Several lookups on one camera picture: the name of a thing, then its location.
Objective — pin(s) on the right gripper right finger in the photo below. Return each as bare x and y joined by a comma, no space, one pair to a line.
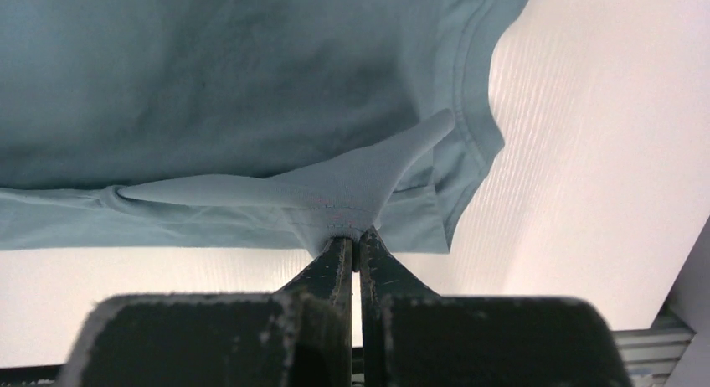
413,336

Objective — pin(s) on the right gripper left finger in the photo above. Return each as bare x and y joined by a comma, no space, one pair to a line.
299,335

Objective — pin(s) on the grey-blue t shirt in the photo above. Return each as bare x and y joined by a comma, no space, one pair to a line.
268,124

